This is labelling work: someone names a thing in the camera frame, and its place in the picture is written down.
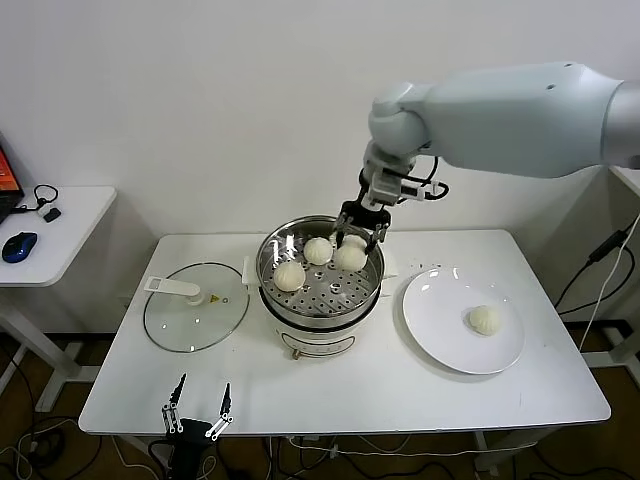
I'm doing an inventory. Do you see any white hanging cable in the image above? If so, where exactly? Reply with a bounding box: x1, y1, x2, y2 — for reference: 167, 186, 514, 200
579, 209, 640, 351

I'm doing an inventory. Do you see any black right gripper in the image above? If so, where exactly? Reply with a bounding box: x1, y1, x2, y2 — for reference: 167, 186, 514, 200
333, 198, 392, 255

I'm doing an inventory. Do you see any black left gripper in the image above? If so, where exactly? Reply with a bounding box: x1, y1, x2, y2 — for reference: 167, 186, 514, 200
160, 372, 236, 445

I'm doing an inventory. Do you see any white table leg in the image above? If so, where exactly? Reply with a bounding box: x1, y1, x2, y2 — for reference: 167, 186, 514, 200
472, 430, 551, 474

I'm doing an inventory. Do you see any blue computer mouse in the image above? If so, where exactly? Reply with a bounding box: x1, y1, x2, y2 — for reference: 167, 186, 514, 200
1, 231, 39, 264

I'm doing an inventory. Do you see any black floor cable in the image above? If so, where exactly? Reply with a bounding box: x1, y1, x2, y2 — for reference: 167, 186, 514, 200
0, 344, 66, 480

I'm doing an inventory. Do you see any white steamed baozi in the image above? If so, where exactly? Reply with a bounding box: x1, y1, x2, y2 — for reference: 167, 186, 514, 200
467, 305, 502, 336
333, 244, 368, 271
272, 261, 306, 293
303, 236, 332, 266

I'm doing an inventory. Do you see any black earphone cable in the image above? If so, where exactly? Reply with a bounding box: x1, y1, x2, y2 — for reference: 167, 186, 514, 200
9, 184, 60, 216

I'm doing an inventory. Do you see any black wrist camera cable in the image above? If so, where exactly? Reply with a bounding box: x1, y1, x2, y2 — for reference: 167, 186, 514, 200
399, 153, 449, 202

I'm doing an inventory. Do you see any white side table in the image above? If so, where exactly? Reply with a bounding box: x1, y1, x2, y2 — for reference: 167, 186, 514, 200
0, 186, 118, 414

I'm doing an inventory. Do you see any black cable with adapter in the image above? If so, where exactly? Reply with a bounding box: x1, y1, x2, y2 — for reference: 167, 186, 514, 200
557, 227, 631, 316

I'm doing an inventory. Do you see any white round plate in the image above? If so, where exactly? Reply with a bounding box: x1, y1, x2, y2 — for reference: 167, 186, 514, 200
402, 268, 526, 376

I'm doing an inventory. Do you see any glass lid white handle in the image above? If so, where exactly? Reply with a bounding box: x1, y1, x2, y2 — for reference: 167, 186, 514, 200
142, 262, 251, 355

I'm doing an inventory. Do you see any white floor cable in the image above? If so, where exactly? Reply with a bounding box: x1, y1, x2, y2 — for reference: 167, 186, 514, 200
19, 418, 74, 454

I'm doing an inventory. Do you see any white cable under table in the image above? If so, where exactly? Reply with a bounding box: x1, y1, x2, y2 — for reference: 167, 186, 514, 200
287, 434, 351, 456

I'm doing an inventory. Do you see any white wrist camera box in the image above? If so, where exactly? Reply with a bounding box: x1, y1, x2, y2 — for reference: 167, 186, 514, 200
368, 168, 432, 207

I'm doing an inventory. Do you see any black laptop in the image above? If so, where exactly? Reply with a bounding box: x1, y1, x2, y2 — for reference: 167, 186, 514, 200
0, 132, 26, 225

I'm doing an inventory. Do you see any stainless steel steamer basket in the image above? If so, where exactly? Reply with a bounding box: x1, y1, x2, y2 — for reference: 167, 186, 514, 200
242, 215, 400, 324

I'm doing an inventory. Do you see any white electric cooker pot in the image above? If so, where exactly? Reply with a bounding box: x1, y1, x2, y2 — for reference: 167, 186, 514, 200
243, 269, 399, 361

